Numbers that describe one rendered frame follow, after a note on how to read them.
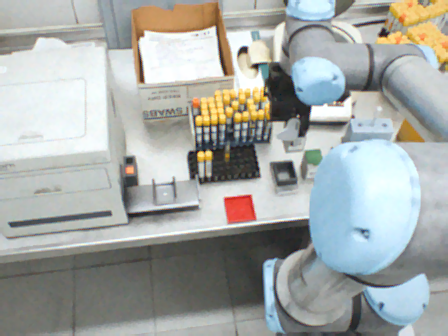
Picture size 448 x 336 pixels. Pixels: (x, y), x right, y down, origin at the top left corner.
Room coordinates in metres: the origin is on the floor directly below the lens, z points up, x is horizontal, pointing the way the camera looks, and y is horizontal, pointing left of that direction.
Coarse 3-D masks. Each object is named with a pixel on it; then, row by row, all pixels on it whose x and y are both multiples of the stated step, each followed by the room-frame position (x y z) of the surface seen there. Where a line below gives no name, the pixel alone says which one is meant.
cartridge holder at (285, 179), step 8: (288, 160) 0.73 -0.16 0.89; (272, 168) 0.70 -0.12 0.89; (280, 168) 0.71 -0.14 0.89; (288, 168) 0.71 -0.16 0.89; (272, 176) 0.69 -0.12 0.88; (280, 176) 0.68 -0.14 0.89; (288, 176) 0.68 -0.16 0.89; (296, 176) 0.67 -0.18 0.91; (280, 184) 0.65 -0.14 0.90; (288, 184) 0.66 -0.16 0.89; (296, 184) 0.66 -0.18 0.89; (280, 192) 0.64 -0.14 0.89; (288, 192) 0.64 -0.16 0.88; (296, 192) 0.64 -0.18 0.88
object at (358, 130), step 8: (352, 120) 0.80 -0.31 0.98; (360, 120) 0.80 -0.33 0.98; (368, 120) 0.80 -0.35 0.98; (376, 120) 0.80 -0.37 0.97; (384, 120) 0.80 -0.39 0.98; (352, 128) 0.77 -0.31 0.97; (360, 128) 0.77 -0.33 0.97; (368, 128) 0.77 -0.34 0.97; (376, 128) 0.78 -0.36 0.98; (384, 128) 0.78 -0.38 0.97; (392, 128) 0.78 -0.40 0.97; (344, 136) 0.80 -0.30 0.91; (352, 136) 0.76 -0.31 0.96; (360, 136) 0.76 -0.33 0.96; (368, 136) 0.76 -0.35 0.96; (376, 136) 0.77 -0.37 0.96; (384, 136) 0.77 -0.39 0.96
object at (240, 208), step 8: (224, 200) 0.61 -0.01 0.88; (232, 200) 0.62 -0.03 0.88; (240, 200) 0.62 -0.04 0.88; (248, 200) 0.62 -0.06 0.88; (232, 208) 0.59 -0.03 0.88; (240, 208) 0.59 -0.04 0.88; (248, 208) 0.60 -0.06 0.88; (232, 216) 0.57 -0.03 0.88; (240, 216) 0.57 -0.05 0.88; (248, 216) 0.57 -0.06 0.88
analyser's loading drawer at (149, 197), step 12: (192, 180) 0.64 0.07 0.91; (132, 192) 0.60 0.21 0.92; (144, 192) 0.60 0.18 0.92; (156, 192) 0.61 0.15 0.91; (168, 192) 0.61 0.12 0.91; (180, 192) 0.61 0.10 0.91; (192, 192) 0.61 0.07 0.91; (132, 204) 0.57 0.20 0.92; (144, 204) 0.57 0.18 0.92; (156, 204) 0.57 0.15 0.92; (168, 204) 0.57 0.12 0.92; (180, 204) 0.58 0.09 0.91; (192, 204) 0.58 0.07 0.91
